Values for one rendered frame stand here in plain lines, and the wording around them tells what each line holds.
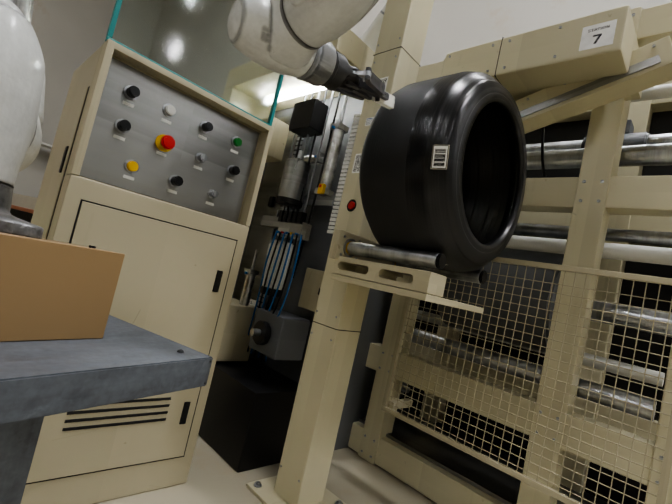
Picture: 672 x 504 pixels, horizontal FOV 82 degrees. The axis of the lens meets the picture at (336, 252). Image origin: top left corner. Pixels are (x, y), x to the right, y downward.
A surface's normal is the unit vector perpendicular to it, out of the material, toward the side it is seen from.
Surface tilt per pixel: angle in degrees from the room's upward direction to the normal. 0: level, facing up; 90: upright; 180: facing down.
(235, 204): 90
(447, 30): 90
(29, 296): 90
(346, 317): 90
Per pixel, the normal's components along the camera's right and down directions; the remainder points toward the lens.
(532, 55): -0.68, -0.20
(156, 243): 0.70, 0.11
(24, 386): 0.87, 0.17
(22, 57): 0.99, -0.04
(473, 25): -0.44, -0.16
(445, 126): -0.01, -0.14
